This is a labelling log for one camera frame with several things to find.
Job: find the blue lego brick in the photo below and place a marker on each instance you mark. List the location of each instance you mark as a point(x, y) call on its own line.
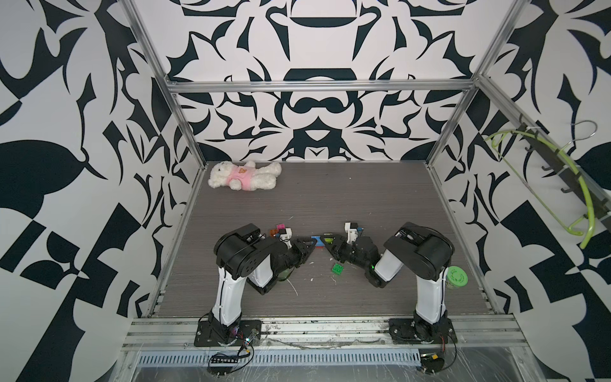
point(318, 241)

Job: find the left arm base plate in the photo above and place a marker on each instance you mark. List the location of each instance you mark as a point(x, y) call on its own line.
point(211, 332)

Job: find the black connector box right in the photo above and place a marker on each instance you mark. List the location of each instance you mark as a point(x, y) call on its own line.
point(431, 363)

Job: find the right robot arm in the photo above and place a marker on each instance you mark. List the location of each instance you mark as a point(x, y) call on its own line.
point(423, 250)

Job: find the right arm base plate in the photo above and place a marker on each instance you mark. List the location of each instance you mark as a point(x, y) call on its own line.
point(418, 331)

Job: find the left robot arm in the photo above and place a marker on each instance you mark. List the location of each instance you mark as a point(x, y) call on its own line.
point(248, 255)

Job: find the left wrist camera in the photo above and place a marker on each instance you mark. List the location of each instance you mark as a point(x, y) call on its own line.
point(285, 236)

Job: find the black wall hook rack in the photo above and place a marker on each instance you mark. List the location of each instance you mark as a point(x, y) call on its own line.
point(579, 176)

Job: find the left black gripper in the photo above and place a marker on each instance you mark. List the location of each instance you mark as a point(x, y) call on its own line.
point(301, 250)

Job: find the black connector box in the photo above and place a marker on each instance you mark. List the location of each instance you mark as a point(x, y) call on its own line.
point(221, 364)
point(431, 363)

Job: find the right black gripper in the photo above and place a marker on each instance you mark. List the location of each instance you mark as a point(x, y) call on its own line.
point(339, 243)

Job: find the black connector box left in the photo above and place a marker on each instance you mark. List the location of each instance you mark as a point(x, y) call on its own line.
point(221, 364)

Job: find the white teddy bear pink shirt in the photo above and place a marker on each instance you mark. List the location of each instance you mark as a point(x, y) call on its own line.
point(246, 177)

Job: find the dark green lego brick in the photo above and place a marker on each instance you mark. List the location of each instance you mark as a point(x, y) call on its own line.
point(337, 269)

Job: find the green plastic hanger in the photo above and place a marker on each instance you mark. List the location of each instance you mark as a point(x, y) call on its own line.
point(565, 209)

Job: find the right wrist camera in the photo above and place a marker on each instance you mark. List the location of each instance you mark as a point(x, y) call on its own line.
point(353, 231)

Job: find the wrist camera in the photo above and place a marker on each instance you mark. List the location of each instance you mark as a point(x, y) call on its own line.
point(285, 236)
point(353, 231)

